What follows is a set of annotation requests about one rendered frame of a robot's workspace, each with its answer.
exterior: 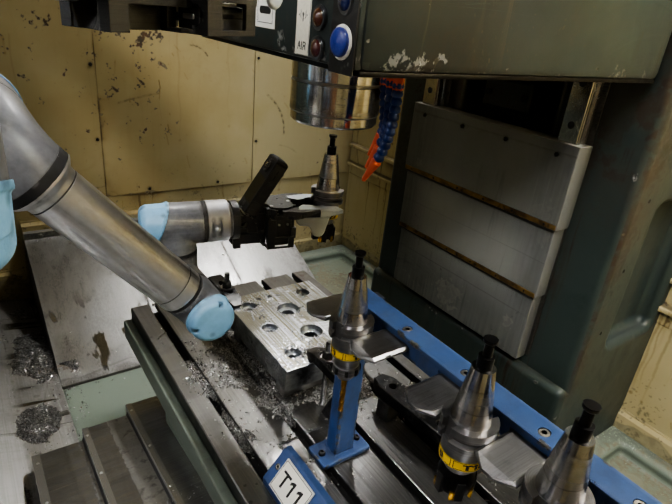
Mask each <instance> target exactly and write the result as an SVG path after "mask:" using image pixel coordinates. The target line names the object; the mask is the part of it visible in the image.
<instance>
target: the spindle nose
mask: <svg viewBox="0 0 672 504"><path fill-rule="evenodd" d="M291 75H292V77H291V87H290V104H289V107H290V117H291V118H292V119H293V120H294V121H296V122H298V123H301V124H304V125H308V126H312V127H318V128H324V129H333V130H365V129H370V128H372V127H373V126H375V125H376V120H377V116H378V113H379V102H380V98H379V95H380V93H381V91H380V89H379V88H380V78H359V77H356V76H353V77H349V76H346V75H342V74H338V73H334V72H330V71H328V69H325V68H321V67H317V66H313V65H309V64H305V63H301V62H298V61H294V60H292V69H291Z"/></svg>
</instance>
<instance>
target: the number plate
mask: <svg viewBox="0 0 672 504"><path fill-rule="evenodd" d="M269 486H270V487H271V489H272V490H273V492H274V493H275V495H276V496H277V498H278V499H279V501H280V502H281V504H308V503H309V502H310V501H311V499H312V498H313V497H314V495H315V493H314V492H313V490H312V489H311V487H310V486H309V485H308V483H307V482H306V481H305V479H304V478H303V477H302V475H301V474H300V472H299V471H298V470H297V468H296V467H295V466H294V464H293V463H292V462H291V460H290V459H289V458H288V459H287V461H286V462H285V463H284V465H283V466H282V467H281V469H280V470H279V471H278V473H277V474H276V476H275V477H274V478H273V480H272V481H271V482H270V484H269Z"/></svg>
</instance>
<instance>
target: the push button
mask: <svg viewBox="0 0 672 504"><path fill-rule="evenodd" d="M348 46H349V36H348V33H347V31H346V29H345V28H343V27H337V28H335V29H334V30H333V32H332V34H331V37H330V49H331V52H332V53H333V55H334V56H335V57H343V56H344V55H345V54H346V52H347V50H348Z"/></svg>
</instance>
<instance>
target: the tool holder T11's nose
mask: <svg viewBox="0 0 672 504"><path fill-rule="evenodd" d="M331 369H332V370H333V372H334V374H336V375H337V377H338V378H339V379H341V380H344V381H348V380H350V379H352V378H353V377H356V376H357V375H358V373H359V371H360V370H361V363H360V361H358V362H353V363H348V362H343V361H340V360H338V359H336V358H335V357H334V359H333V361H332V364H331Z"/></svg>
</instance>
